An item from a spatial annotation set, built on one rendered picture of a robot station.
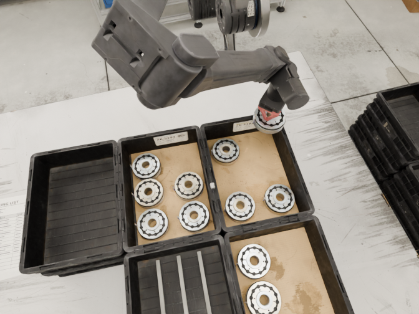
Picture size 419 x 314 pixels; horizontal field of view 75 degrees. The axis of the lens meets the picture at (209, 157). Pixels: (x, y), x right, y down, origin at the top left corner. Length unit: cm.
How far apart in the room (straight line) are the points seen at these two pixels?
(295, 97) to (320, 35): 226
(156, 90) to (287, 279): 76
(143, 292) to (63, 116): 91
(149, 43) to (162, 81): 5
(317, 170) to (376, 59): 181
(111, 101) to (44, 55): 163
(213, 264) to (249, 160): 40
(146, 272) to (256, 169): 52
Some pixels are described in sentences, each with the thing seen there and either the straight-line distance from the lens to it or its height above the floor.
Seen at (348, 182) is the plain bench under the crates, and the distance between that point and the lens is 128.
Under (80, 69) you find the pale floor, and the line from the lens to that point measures 273.
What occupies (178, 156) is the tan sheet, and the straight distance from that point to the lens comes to 107.
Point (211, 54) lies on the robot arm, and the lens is 39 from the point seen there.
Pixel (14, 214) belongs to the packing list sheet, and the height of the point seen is 70.
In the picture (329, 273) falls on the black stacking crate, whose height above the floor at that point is 90.
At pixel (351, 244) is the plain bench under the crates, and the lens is 121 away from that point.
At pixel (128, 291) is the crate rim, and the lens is 88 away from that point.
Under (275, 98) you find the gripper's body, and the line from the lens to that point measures 81.
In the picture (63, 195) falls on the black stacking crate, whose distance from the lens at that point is 114.
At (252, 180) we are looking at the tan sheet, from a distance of 103.
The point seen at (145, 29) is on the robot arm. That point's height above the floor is 156.
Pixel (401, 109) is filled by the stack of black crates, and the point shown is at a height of 49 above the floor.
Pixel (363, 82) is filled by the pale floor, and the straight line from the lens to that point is 267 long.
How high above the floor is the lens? 178
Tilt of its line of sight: 64 degrees down
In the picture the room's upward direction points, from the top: 2 degrees counter-clockwise
